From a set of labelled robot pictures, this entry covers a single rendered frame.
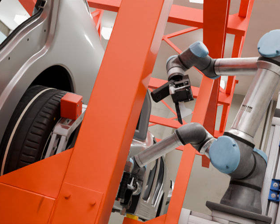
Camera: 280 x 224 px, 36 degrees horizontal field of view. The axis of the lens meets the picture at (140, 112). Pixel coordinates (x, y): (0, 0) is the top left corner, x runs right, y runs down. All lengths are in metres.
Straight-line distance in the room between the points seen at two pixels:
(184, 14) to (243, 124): 4.20
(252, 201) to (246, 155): 0.17
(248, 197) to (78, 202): 0.59
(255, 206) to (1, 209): 0.88
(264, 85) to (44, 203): 0.85
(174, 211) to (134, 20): 4.23
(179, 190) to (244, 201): 4.10
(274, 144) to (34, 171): 0.97
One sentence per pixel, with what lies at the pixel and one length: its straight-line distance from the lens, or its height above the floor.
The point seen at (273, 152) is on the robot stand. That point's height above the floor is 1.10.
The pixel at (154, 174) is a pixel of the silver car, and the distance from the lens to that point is 6.72.
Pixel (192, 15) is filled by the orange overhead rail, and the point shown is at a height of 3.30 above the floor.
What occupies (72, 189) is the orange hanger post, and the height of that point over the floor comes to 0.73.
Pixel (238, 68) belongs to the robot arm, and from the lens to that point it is 1.80.
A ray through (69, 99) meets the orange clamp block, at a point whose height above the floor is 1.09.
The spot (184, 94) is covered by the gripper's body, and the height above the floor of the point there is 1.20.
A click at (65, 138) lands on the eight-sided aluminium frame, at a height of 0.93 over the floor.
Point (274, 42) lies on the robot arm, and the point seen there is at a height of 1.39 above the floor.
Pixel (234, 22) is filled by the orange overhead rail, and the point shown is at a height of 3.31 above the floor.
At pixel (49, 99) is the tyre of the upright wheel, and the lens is 1.93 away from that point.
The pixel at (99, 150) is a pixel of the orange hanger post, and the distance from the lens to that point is 1.47.
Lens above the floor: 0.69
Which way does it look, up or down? 14 degrees up
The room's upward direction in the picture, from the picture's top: 16 degrees clockwise
